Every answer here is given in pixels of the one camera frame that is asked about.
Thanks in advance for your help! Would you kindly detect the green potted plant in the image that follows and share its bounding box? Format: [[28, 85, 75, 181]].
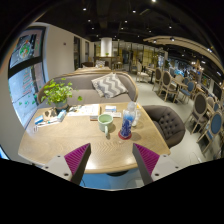
[[40, 77, 84, 111]]

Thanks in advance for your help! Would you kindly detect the white printed brochure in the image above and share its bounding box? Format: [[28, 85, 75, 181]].
[[67, 103, 100, 118]]

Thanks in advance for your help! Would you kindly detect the dark grey tufted armchair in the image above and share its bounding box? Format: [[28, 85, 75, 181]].
[[142, 104, 186, 149]]

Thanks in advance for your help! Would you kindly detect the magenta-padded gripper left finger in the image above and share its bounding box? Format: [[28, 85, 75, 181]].
[[42, 143, 92, 185]]

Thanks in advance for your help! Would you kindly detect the group of ceiling lights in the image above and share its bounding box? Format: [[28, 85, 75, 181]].
[[81, 0, 214, 53]]

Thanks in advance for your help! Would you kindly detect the white tube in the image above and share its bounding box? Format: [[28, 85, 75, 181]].
[[37, 119, 55, 127]]

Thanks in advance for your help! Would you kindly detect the small blue white packet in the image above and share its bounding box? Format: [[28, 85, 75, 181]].
[[104, 105, 118, 113]]

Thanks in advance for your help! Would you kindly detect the flat round red coaster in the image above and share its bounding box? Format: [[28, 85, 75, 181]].
[[117, 129, 133, 141]]

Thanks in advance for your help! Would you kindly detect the grey white chevron cushion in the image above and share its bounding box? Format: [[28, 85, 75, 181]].
[[91, 73, 129, 99]]

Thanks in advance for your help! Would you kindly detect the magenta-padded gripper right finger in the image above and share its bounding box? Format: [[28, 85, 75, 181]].
[[132, 143, 183, 186]]

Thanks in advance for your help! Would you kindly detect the clear blue-labelled water bottle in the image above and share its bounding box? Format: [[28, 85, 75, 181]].
[[119, 101, 138, 139]]

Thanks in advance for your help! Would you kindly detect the group of dining chairs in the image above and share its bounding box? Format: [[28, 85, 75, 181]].
[[136, 61, 224, 156]]

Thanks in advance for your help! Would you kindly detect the brown paper bag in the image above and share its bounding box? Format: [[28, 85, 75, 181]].
[[43, 107, 58, 122]]

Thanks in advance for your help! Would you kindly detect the light green mug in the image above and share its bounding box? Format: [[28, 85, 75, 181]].
[[97, 113, 114, 138]]

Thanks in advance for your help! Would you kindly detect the curved grey sofa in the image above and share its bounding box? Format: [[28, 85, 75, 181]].
[[37, 70, 139, 106]]

